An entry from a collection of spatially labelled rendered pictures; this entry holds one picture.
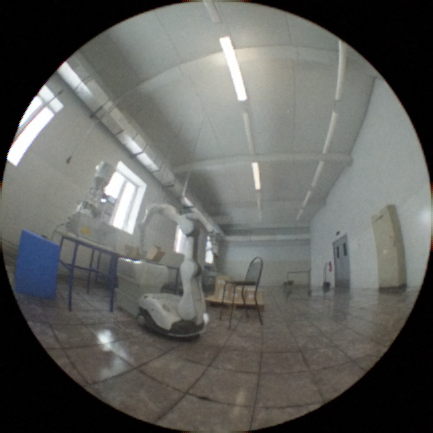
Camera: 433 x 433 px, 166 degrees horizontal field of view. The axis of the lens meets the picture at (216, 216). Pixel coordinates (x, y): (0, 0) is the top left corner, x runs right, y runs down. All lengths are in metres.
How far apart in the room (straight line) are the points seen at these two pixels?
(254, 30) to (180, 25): 1.46
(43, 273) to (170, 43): 4.32
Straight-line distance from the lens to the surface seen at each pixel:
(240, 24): 3.85
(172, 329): 1.38
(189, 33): 3.93
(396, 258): 4.15
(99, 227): 1.91
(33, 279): 1.89
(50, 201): 3.39
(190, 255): 1.46
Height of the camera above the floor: 0.68
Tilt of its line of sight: 22 degrees up
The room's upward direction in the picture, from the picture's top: 5 degrees clockwise
